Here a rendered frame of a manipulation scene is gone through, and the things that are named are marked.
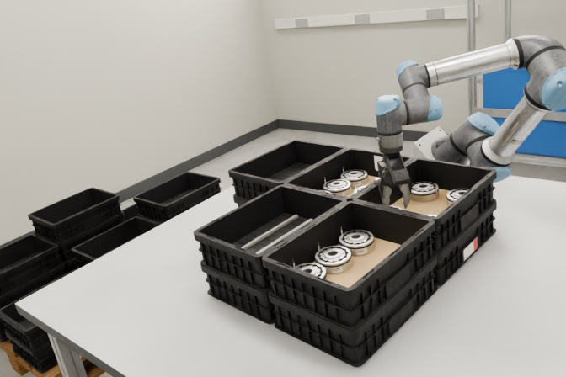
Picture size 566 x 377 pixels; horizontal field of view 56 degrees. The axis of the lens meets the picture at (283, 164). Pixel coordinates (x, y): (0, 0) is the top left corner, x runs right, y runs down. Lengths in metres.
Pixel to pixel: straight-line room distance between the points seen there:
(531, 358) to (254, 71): 4.57
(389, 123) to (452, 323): 0.58
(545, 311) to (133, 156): 3.70
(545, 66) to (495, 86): 1.91
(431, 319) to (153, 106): 3.63
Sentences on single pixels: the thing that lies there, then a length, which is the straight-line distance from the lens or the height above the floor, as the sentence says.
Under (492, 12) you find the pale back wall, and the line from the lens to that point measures 4.47.
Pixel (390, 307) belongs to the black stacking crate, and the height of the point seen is 0.80.
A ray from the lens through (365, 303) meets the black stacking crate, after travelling 1.33.
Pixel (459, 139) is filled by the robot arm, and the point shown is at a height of 0.95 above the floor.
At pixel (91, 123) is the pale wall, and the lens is 4.45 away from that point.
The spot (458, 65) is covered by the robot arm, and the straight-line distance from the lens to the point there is 1.73.
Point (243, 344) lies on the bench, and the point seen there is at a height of 0.70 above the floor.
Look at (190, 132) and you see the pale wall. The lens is 5.03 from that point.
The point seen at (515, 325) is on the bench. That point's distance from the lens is 1.54.
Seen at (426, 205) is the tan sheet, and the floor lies 0.83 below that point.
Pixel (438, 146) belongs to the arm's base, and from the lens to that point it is 2.14.
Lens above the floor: 1.63
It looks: 20 degrees down
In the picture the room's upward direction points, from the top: 9 degrees counter-clockwise
